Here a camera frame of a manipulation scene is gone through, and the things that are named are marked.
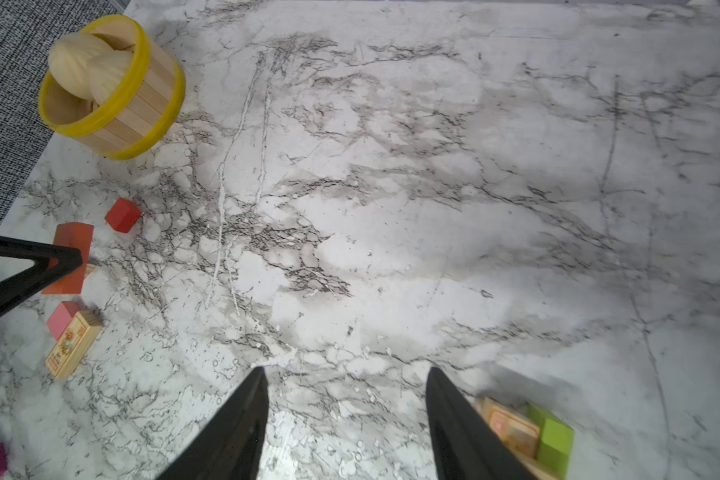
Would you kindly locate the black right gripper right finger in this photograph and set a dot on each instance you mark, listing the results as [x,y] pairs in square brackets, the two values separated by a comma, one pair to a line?
[464,447]

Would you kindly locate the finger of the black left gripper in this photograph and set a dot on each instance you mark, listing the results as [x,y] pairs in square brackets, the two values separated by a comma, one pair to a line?
[50,263]

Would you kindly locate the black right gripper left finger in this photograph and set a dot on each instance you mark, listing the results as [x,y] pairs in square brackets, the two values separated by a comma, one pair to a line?
[231,444]

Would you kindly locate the printed wood block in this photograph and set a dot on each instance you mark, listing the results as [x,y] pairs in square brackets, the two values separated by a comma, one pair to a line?
[514,430]
[73,344]

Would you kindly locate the lime green rectangular block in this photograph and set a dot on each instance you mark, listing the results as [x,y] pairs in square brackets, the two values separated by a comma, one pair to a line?
[555,440]

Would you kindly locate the plain wood rectangular block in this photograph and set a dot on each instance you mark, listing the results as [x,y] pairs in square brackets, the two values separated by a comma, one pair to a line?
[537,469]

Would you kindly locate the pink cube block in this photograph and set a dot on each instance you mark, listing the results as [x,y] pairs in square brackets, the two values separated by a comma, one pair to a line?
[61,317]

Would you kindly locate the small red cube block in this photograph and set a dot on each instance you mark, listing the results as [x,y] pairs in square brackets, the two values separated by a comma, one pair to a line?
[123,215]

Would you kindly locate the yellow rimmed bamboo steamer basket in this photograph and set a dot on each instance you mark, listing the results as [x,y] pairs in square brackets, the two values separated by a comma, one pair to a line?
[142,107]

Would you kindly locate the right steamed bun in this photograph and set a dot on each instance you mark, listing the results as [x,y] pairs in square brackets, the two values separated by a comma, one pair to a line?
[106,72]

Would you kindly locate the steamed bun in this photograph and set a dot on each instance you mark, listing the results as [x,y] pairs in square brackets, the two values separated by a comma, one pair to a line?
[67,61]
[106,72]

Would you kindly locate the left steamed bun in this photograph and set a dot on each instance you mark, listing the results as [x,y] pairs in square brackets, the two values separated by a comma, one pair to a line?
[67,61]

